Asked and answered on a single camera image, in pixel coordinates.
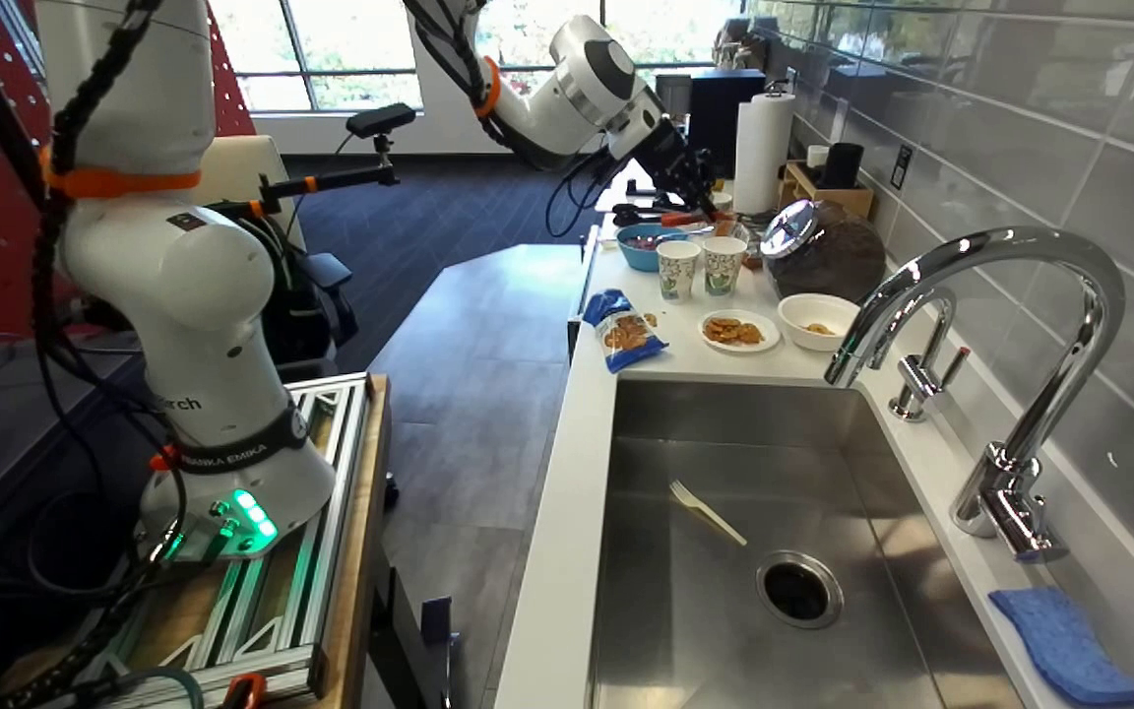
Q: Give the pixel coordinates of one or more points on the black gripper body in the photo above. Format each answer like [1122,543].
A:
[666,154]

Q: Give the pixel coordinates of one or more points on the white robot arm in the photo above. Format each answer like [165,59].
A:
[175,303]

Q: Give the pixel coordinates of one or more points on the blue bowl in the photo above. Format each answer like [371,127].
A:
[648,254]

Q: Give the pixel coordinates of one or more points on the white bowl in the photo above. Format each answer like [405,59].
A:
[813,325]

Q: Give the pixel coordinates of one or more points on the white paper towel roll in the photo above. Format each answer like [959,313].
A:
[763,150]

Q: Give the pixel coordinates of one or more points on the small black device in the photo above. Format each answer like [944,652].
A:
[843,164]

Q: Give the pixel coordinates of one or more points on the wooden organizer rack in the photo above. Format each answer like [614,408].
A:
[849,203]

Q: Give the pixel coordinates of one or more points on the brown cookie pile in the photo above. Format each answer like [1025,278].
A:
[734,330]

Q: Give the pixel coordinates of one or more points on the black chrome kettle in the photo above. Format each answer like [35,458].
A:
[828,263]

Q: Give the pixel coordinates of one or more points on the white cookie plate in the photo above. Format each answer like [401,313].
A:
[740,346]

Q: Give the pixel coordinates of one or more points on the blue cookie bag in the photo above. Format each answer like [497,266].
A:
[628,340]

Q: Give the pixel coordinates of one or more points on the glass window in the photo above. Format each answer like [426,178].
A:
[318,44]
[530,44]

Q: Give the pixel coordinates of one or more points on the small chrome faucet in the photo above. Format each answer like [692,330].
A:
[916,389]

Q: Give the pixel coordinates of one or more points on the white plastic fork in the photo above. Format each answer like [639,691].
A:
[708,513]

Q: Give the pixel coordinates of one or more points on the black chair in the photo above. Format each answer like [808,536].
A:
[296,319]

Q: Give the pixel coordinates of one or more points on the large chrome faucet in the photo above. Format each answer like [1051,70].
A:
[1023,479]

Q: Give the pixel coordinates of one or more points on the stainless steel sink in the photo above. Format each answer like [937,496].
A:
[727,645]

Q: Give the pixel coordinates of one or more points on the blue sponge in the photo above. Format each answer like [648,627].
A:
[1064,652]

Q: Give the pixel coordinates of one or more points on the orange black tool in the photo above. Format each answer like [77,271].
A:
[246,691]

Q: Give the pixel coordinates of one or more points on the black wall switch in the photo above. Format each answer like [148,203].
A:
[902,164]

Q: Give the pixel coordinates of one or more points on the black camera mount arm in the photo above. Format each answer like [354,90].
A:
[376,126]

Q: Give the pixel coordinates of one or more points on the aluminium frame robot cart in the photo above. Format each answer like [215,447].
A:
[318,526]

